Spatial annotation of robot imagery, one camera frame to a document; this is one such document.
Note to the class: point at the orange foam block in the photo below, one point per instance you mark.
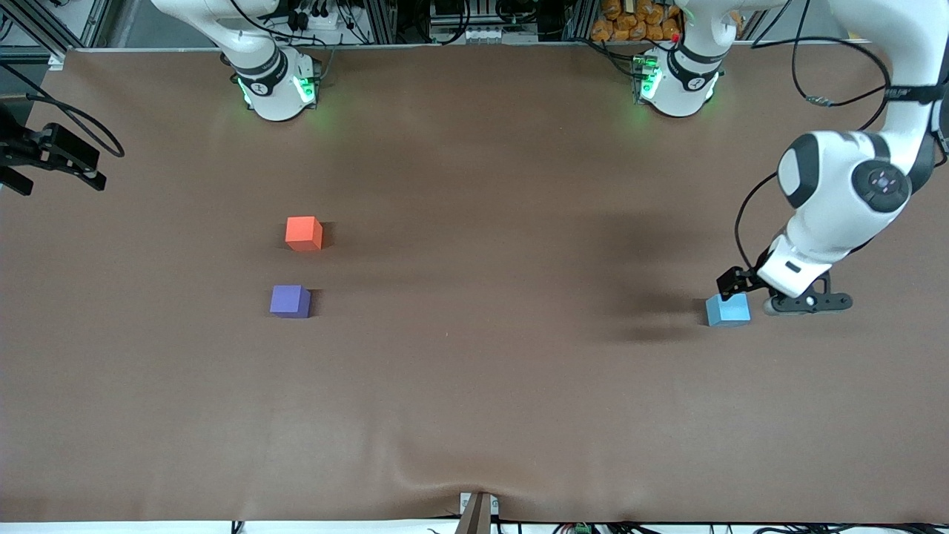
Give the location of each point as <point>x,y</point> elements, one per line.
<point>302,233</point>

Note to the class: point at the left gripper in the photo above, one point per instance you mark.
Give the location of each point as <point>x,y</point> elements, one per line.
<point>744,279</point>

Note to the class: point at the blue foam block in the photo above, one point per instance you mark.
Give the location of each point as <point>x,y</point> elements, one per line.
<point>728,311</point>

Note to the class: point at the brown table cloth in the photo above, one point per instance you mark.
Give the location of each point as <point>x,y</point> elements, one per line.
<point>474,356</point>

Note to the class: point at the white power strip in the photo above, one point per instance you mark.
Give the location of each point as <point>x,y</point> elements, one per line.
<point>474,34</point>

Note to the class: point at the grey metal equipment rack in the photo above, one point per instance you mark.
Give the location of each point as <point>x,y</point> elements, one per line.
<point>382,18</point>

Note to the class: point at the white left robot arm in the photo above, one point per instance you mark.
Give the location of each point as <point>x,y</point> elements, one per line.
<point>838,200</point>

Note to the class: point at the black plug cluster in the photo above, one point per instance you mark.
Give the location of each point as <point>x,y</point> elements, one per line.
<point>308,15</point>

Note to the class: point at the pile of orange packets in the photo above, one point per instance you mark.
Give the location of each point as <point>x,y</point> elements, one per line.
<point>630,18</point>

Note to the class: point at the aluminium frame profile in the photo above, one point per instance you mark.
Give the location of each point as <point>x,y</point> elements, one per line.
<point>44,26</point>

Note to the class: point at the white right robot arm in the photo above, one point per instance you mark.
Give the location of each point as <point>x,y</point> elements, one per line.
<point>270,81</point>

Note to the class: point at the purple foam block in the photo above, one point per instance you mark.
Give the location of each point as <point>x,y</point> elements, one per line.
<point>289,302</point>

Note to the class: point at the brown post with white bracket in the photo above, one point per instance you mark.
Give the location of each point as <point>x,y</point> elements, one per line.
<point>477,515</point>

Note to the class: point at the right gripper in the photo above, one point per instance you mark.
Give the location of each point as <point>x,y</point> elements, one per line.
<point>16,148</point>

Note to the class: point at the green terminal connector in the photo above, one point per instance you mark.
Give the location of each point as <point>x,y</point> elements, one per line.
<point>582,529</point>

